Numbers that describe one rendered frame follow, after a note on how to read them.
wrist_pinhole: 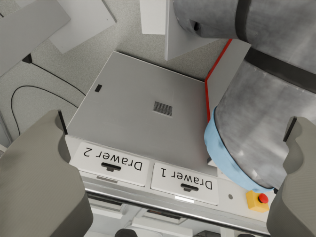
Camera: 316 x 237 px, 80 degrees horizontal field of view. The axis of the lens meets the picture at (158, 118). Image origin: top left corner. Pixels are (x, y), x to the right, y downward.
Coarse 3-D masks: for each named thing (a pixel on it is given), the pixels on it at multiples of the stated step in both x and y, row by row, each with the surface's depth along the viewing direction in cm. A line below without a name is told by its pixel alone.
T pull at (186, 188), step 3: (183, 183) 74; (183, 186) 74; (186, 186) 74; (189, 186) 74; (192, 186) 75; (183, 189) 76; (186, 189) 75; (189, 189) 74; (192, 189) 74; (195, 189) 74; (198, 189) 75
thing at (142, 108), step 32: (128, 64) 123; (96, 96) 97; (128, 96) 104; (160, 96) 112; (192, 96) 122; (96, 128) 85; (128, 128) 90; (160, 128) 96; (192, 128) 103; (160, 160) 84; (192, 160) 89
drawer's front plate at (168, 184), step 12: (156, 168) 79; (168, 168) 81; (156, 180) 76; (168, 180) 77; (180, 180) 79; (192, 180) 81; (204, 180) 82; (216, 180) 84; (168, 192) 75; (180, 192) 75; (192, 192) 77; (204, 192) 79; (216, 192) 80; (216, 204) 78
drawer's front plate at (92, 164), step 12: (84, 144) 76; (84, 156) 73; (120, 156) 78; (132, 156) 79; (84, 168) 70; (96, 168) 71; (132, 168) 76; (144, 168) 77; (120, 180) 73; (132, 180) 73; (144, 180) 74
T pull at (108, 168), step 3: (102, 162) 70; (102, 165) 69; (105, 165) 70; (108, 165) 70; (111, 165) 70; (114, 165) 71; (108, 168) 71; (111, 168) 70; (114, 168) 70; (117, 168) 70; (120, 168) 70; (111, 171) 72
